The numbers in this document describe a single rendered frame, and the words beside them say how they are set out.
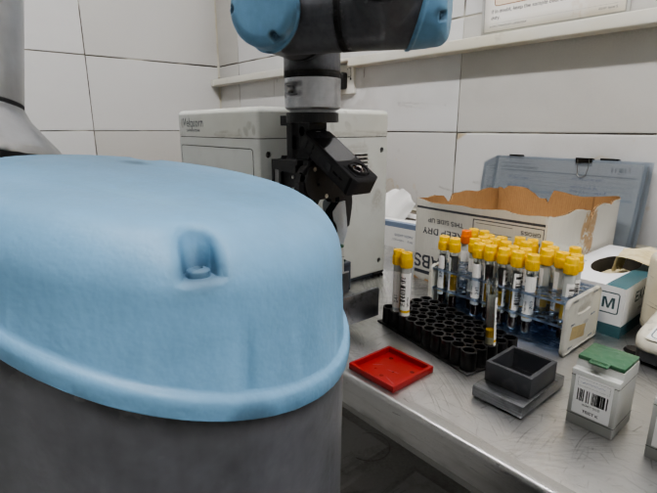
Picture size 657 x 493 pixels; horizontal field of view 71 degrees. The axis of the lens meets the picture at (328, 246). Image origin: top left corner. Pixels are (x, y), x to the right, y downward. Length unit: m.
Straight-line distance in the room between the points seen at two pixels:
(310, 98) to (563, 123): 0.62
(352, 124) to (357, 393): 0.45
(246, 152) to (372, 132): 0.24
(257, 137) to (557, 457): 0.52
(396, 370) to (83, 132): 1.60
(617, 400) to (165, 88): 1.86
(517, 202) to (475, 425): 0.66
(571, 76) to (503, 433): 0.78
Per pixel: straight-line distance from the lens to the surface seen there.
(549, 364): 0.54
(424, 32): 0.50
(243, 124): 0.72
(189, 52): 2.11
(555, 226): 0.75
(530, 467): 0.45
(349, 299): 0.60
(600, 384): 0.49
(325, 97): 0.62
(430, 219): 0.84
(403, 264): 0.61
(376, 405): 0.52
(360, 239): 0.84
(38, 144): 0.24
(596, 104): 1.07
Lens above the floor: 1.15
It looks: 14 degrees down
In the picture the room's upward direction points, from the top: straight up
